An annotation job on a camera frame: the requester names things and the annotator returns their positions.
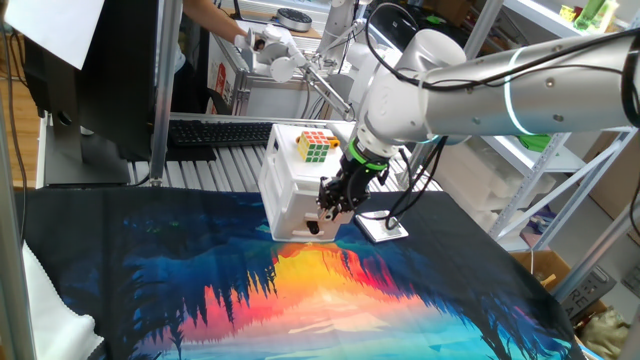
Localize sunset forest print tablecloth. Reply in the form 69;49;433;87
14;185;586;360

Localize round black disc device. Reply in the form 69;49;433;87
276;7;314;32

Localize white teleoperation device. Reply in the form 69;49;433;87
233;22;359;121

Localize Rubik's cube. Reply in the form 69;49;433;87
297;130;332;164

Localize white metal shelf rack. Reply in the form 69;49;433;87
462;0;640;301

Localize white digital scale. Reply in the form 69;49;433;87
354;209;410;244

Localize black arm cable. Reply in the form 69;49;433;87
357;2;640;239

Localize white plastic drawer cabinet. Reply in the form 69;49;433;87
257;123;357;244

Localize black monitor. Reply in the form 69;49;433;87
22;0;161;189

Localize aluminium frame post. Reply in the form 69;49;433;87
0;94;36;360
148;0;184;187

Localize crumpled yellowish plastic bag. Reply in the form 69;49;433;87
579;307;632;360

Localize white foam blocks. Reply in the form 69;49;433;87
434;144;557;232

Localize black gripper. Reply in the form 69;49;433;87
315;160;380;225

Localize grey lettered sign plate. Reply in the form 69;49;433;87
559;267;619;321

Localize brown cardboard panel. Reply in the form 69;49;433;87
584;130;640;236

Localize person in light blue shirt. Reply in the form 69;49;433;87
172;42;189;114

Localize white cloth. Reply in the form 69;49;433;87
22;242;104;360

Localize white paper sheet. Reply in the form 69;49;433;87
3;0;106;70

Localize green plastic bottle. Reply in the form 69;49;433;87
574;0;620;32

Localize person's bare forearm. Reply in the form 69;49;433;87
182;0;249;45

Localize green folded cloth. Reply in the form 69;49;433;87
517;133;551;154

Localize black keyboard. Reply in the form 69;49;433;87
168;118;275;148

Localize green wrist flange ring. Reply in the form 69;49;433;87
348;138;389;172

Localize white drawer with white handle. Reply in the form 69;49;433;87
287;187;355;227

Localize aluminium flight case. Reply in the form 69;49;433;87
207;14;351;119

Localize white drawer with black knob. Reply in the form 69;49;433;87
272;217;344;244

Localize slanted aluminium frame strut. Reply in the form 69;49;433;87
549;199;640;301

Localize open cardboard box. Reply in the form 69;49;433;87
509;249;574;294

